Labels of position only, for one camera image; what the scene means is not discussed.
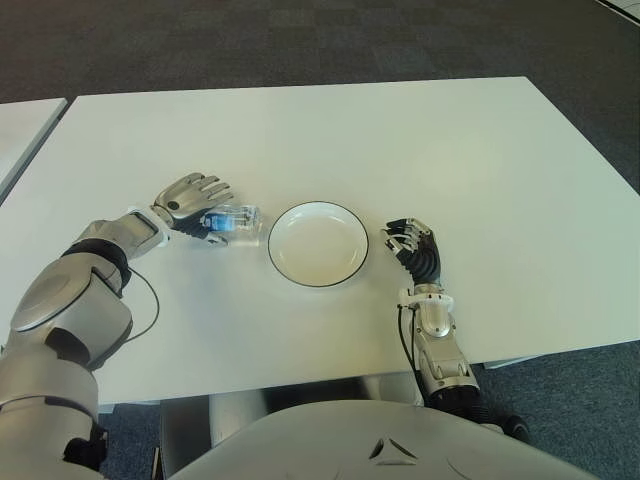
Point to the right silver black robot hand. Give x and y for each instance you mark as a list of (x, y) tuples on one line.
[(425, 257)]

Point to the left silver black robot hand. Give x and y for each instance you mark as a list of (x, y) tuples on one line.
[(190, 197)]

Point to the clear water bottle blue label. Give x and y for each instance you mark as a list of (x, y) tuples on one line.
[(235, 225)]

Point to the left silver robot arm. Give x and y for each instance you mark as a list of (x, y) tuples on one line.
[(65, 320)]

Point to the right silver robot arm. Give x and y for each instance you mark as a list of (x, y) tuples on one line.
[(445, 360)]

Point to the white plate black rim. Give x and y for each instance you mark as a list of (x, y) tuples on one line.
[(317, 245)]

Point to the white table foot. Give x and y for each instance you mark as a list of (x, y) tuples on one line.
[(515, 363)]

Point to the neighbouring white table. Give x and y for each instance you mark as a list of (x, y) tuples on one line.
[(20, 135)]

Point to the black wheel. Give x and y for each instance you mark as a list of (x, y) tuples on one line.
[(517, 427)]

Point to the grey robot torso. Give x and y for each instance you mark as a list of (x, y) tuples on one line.
[(375, 445)]

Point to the grey table pedestal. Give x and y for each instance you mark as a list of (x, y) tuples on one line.
[(235, 415)]

